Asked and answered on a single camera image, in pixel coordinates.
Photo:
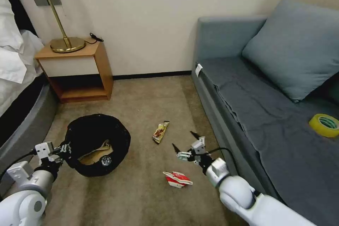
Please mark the white duvet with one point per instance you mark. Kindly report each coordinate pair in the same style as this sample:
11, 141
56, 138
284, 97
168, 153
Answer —
16, 67

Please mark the grey bed base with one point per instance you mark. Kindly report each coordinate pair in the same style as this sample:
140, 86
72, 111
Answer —
29, 120

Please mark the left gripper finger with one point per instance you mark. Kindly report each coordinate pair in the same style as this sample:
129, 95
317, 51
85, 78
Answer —
62, 158
63, 147

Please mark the black round trash bin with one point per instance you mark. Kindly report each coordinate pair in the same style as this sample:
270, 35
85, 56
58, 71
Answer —
87, 130

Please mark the small black white ball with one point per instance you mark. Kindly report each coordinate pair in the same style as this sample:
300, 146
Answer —
106, 160

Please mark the white pillow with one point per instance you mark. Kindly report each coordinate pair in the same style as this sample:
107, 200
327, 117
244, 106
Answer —
8, 19

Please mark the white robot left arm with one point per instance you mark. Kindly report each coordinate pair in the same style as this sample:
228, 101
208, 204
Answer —
21, 204

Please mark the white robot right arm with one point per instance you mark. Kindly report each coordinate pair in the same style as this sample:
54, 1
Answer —
238, 191

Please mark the brown crumpled paper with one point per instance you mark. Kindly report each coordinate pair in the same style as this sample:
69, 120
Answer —
91, 155

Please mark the blue grey sofa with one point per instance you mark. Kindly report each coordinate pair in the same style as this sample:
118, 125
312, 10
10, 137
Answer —
222, 35

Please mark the yellow tape roll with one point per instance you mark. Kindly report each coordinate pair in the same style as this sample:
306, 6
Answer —
315, 126

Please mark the black headboard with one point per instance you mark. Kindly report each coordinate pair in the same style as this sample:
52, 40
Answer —
23, 16

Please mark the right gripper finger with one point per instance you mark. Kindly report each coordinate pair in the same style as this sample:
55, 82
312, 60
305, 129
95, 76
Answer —
184, 155
200, 140

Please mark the red white crumpled carton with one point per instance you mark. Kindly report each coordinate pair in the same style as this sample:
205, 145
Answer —
177, 179

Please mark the dark grey sofa cover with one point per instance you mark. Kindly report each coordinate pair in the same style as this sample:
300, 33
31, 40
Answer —
278, 136

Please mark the blue grey cushion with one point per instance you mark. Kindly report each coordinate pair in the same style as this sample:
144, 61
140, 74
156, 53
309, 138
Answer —
288, 48

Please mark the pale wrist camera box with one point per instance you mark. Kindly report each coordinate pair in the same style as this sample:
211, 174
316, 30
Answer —
43, 151
198, 147

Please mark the yellow brown snack wrapper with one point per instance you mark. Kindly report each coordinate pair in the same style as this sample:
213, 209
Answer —
160, 133

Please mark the wooden nightstand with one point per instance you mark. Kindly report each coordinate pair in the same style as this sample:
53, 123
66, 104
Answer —
79, 64

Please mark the brass table lamp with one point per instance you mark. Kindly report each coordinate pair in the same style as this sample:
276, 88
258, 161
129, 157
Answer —
67, 44

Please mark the white sofa tag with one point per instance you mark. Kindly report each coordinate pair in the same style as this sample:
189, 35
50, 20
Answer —
198, 69

